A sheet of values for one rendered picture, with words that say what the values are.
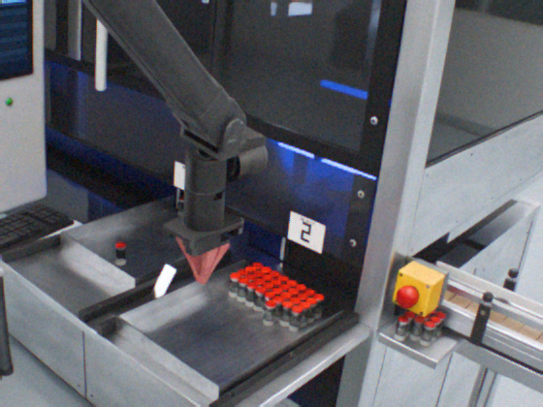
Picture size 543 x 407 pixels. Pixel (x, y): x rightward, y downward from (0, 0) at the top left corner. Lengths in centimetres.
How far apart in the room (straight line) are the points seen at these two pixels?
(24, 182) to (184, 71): 116
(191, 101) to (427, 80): 46
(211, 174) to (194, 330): 43
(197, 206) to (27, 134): 100
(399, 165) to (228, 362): 45
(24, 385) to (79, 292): 120
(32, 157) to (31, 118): 11
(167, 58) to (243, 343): 63
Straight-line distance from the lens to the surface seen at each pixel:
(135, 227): 161
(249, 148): 94
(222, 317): 129
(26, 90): 182
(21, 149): 185
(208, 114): 83
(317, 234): 131
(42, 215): 179
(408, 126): 115
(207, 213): 92
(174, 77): 77
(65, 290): 137
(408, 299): 120
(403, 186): 118
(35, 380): 255
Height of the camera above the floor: 160
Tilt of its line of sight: 24 degrees down
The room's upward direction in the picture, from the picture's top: 6 degrees clockwise
